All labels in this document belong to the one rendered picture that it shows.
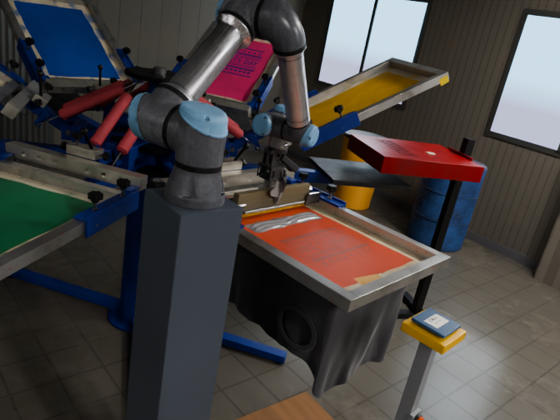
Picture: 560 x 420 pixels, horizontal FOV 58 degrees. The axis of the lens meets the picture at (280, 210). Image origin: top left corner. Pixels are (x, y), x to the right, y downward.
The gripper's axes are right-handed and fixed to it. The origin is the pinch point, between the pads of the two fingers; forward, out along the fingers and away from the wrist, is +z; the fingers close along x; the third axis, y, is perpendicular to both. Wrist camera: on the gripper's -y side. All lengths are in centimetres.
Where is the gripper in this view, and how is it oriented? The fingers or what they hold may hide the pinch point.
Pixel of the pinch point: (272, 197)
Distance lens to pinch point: 192.5
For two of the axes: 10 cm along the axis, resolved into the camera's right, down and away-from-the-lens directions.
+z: -1.7, 9.2, 3.5
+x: 7.0, 3.6, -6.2
